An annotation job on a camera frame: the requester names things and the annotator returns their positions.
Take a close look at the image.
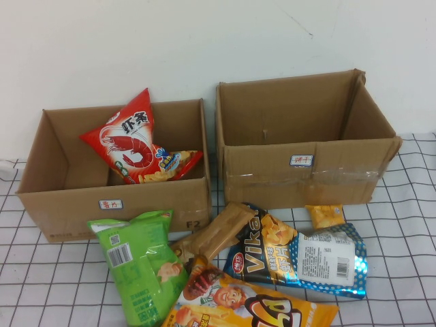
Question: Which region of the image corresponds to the red shrimp chips bag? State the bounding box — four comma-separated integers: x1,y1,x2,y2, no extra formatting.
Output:
78,87,204,185

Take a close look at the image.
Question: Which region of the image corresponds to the small yellow snack packet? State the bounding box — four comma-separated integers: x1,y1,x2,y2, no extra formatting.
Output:
304,203,345,230

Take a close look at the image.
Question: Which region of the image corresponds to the tall taped cardboard box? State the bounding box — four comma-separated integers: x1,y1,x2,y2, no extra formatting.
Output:
214,67,403,209

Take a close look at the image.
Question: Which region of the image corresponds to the white label with red handwriting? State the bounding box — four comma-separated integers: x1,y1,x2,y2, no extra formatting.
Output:
290,155,314,168
98,199,123,211

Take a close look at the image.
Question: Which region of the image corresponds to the blue Vikat chips bag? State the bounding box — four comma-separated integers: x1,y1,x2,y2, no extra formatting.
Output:
223,202,302,285

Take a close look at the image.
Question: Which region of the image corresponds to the green chips bag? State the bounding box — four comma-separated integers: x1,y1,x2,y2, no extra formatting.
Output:
87,209,189,327

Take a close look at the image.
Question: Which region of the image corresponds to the large orange chips bag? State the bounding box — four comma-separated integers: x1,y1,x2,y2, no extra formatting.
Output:
160,253,341,327

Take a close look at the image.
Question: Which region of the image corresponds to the polka-dot bag with white label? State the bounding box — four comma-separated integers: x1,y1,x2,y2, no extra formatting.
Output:
296,223,368,300

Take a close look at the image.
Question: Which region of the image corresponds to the low cardboard box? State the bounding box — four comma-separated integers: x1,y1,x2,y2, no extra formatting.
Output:
15,97,213,245

